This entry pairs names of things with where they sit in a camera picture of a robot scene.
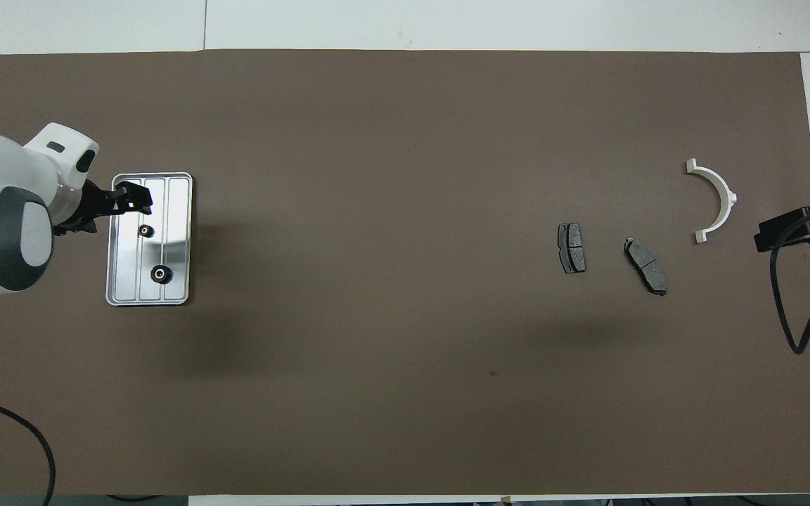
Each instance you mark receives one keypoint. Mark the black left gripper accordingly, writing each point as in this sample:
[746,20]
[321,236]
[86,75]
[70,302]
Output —
[92,211]

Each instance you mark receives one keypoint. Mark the small black bearing gear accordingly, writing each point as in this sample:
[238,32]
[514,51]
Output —
[146,230]

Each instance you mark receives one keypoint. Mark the large black bearing gear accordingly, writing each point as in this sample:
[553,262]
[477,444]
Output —
[159,274]

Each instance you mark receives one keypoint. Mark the silver metal tray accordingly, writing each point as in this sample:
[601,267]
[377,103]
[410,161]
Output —
[176,239]

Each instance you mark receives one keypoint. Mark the dark grey long brake pad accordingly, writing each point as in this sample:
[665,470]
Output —
[646,266]

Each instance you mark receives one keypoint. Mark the dark grey rectangular brake pad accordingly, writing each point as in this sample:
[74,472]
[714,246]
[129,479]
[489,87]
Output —
[571,247]

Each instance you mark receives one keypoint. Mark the brown table mat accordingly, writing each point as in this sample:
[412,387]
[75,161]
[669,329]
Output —
[391,140]

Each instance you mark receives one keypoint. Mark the white semicircular plastic bracket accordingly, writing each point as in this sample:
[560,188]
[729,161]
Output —
[721,188]

